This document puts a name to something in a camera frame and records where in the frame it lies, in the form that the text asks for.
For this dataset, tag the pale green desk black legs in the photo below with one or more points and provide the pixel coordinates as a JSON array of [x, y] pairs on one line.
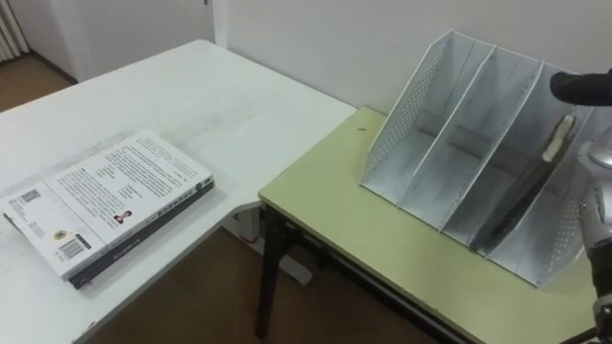
[[344, 220]]

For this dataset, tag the white cover book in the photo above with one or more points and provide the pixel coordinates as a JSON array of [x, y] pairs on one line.
[[119, 186]]

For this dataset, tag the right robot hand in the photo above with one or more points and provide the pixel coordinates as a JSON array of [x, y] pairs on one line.
[[583, 88]]

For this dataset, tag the white standing desk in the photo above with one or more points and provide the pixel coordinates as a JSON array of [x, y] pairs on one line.
[[167, 105]]

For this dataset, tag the white perforated file organizer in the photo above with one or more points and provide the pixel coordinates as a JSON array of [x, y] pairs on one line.
[[430, 157]]

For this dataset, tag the dark cover book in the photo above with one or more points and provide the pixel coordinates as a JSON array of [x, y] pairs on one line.
[[138, 236]]

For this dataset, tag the white curtain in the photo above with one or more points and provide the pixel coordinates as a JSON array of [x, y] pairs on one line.
[[10, 26]]

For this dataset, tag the dark grey book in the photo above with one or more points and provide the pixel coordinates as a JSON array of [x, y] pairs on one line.
[[516, 200]]

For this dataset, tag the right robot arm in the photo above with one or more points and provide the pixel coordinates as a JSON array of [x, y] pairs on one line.
[[600, 229]]

